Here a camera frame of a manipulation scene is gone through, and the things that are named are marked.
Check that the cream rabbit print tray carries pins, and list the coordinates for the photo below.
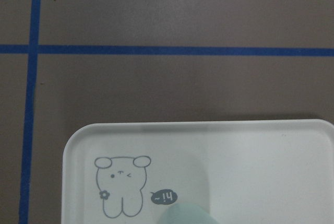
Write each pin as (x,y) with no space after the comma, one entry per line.
(278,171)

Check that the mint green cup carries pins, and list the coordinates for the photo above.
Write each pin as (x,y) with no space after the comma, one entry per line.
(186,213)

